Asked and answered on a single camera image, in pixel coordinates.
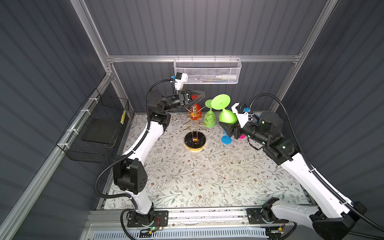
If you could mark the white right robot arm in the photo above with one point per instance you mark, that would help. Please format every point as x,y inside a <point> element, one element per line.
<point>331,219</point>

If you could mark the green wine glass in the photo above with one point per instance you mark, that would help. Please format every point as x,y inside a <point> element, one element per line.
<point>210,116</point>
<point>220,102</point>

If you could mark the red wine glass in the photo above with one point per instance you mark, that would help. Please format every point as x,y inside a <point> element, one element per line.
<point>195,112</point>

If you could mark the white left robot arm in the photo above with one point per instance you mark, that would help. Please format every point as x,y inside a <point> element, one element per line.
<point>129,174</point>

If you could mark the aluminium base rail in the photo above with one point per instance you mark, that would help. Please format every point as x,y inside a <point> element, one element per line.
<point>221,223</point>

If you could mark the black wire basket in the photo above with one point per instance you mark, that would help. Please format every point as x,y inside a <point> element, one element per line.
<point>97,132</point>

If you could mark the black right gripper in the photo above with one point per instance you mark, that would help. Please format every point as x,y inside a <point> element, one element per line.
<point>230,129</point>

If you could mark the white wire mesh basket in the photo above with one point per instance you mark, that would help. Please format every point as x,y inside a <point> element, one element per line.
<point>210,71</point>

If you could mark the blue wine glass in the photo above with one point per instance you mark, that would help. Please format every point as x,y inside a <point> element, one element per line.
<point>226,139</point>

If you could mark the gold wine glass rack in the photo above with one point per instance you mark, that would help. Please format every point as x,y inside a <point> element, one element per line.
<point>195,138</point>

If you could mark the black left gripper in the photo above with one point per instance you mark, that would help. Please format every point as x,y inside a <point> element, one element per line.
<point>184,98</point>

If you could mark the yellow marker in basket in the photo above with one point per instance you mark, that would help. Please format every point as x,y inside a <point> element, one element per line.
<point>123,117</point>

